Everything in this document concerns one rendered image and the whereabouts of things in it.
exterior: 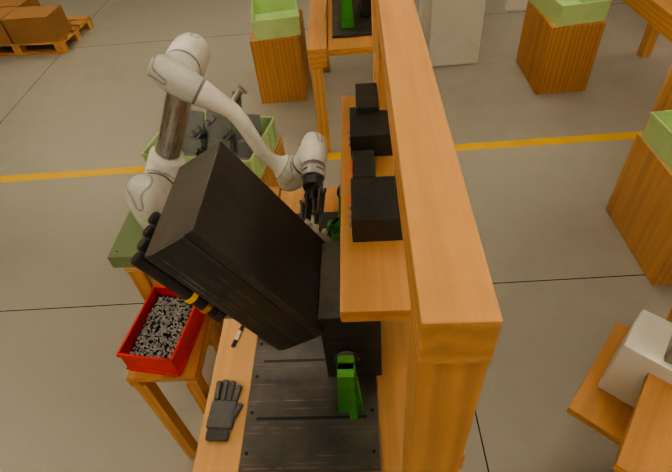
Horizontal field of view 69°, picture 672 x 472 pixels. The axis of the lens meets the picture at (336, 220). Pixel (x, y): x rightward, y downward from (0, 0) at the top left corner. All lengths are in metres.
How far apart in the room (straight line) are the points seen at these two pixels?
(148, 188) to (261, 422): 1.03
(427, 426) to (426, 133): 0.46
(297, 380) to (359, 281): 0.69
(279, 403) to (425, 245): 1.14
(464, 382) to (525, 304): 2.40
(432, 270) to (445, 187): 0.16
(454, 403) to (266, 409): 1.02
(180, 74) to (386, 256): 0.99
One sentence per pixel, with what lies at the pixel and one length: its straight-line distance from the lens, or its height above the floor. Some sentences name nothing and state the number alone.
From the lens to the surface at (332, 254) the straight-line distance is 1.56.
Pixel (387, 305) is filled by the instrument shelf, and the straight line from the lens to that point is 1.06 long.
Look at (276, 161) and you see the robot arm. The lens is 1.93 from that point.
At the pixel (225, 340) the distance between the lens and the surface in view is 1.85.
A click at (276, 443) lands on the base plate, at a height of 0.90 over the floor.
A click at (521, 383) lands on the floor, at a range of 2.79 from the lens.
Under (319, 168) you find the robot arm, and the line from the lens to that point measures 1.80.
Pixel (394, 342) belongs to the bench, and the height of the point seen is 0.88.
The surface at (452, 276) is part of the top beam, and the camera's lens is 0.60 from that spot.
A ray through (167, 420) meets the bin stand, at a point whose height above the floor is 0.43.
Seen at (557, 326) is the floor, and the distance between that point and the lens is 3.03.
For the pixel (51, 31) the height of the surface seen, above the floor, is 0.27.
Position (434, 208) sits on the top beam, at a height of 1.94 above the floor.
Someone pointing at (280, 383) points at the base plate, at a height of 0.90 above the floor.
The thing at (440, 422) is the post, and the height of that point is 1.67.
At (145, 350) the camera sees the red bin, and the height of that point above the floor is 0.88.
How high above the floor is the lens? 2.40
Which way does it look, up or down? 44 degrees down
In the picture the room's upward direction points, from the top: 6 degrees counter-clockwise
